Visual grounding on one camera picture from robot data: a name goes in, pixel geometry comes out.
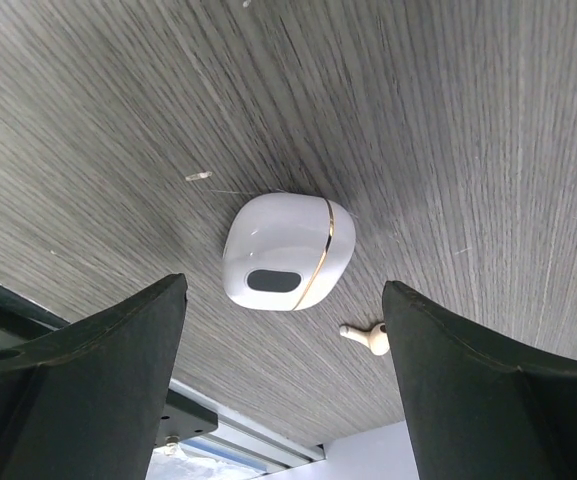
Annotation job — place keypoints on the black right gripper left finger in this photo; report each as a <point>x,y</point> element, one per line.
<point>85,401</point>

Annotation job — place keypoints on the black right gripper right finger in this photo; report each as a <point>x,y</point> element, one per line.
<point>478,404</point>

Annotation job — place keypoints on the white wireless earbud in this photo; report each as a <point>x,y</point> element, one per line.
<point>375,339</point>

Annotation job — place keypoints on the white charging case gold trim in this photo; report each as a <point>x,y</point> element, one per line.
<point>286,251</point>

